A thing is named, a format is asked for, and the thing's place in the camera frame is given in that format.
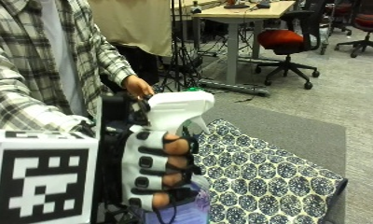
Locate white spray bottle purple label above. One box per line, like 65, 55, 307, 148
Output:
140, 91, 216, 224

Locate black glove wrist unit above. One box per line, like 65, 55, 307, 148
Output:
99, 93, 153, 147

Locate black tripod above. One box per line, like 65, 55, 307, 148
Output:
159, 0, 204, 93

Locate blue patterned cloth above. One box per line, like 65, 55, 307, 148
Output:
192, 119, 349, 224

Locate white cube of black markers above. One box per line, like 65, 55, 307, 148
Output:
0, 129, 100, 224

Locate plaid shirt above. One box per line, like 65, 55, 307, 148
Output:
0, 0, 137, 134

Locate light wooden desk grey legs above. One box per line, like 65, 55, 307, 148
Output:
192, 0, 298, 97

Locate black device on desk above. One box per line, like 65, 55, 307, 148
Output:
222, 0, 252, 9

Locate red seat black office chair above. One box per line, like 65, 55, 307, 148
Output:
333, 0, 373, 59
323, 0, 354, 36
253, 0, 327, 91

